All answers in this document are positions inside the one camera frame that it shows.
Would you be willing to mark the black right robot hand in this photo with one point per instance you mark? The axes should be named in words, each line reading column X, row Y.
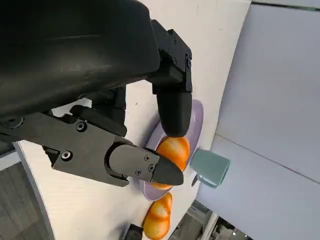
column 135, row 233

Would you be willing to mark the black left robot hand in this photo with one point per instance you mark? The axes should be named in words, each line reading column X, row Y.
column 75, row 55

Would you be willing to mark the orange white toy bread roll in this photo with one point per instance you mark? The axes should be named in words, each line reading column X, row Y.
column 157, row 220
column 177, row 152

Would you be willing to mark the pale green mug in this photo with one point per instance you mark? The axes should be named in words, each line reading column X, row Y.
column 210, row 165

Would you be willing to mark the lilac plate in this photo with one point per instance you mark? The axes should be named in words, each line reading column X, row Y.
column 196, row 117

